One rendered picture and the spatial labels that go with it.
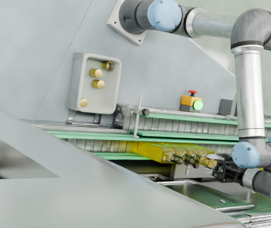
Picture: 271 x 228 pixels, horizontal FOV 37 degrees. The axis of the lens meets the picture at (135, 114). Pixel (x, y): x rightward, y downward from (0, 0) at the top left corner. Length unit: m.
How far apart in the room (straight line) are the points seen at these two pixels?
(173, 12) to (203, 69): 0.56
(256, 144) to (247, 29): 0.33
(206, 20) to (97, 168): 1.40
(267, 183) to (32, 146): 1.17
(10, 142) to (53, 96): 1.41
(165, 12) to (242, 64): 0.44
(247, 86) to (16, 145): 1.07
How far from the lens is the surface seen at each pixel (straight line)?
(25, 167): 0.17
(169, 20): 1.56
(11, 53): 1.54
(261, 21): 1.28
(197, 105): 1.92
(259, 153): 1.20
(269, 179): 1.32
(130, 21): 1.66
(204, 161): 1.55
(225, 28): 1.48
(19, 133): 0.23
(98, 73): 1.62
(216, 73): 2.13
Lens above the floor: 2.20
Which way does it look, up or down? 53 degrees down
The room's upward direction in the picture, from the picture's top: 105 degrees clockwise
